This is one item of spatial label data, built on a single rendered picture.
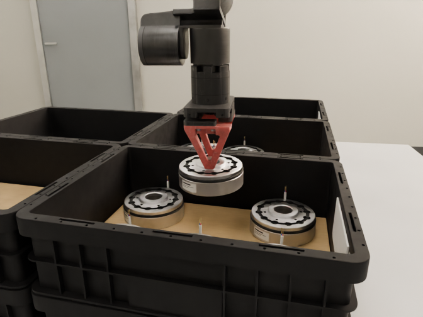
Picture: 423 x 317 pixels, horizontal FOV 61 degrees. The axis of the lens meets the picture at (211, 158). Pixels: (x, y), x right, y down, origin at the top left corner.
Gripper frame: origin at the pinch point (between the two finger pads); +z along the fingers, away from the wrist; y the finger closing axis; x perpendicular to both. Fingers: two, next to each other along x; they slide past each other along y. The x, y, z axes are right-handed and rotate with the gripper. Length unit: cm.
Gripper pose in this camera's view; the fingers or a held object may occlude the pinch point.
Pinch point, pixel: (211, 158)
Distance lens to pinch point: 56.7
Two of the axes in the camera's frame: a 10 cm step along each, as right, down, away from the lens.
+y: -1.3, 3.4, -9.3
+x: 9.9, 0.3, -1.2
